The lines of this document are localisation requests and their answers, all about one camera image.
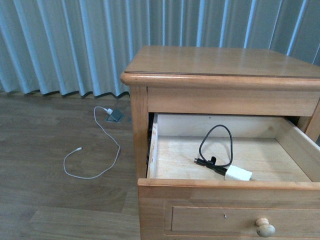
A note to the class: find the wooden drawer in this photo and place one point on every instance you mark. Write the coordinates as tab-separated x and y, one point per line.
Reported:
185	197

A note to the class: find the white charger adapter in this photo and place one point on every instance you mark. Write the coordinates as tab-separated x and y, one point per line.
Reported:
235	173

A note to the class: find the drawer round knob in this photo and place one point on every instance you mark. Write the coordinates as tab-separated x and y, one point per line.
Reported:
263	228

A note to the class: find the grey floor socket box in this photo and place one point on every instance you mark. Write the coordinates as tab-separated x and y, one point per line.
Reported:
116	116

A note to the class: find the white plug in floor socket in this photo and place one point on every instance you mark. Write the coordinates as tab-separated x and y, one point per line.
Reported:
109	111

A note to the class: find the wooden nightstand cabinet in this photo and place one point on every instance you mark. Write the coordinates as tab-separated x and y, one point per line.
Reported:
211	80

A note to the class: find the grey pleated curtain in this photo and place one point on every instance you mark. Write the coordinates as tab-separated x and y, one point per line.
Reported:
83	46

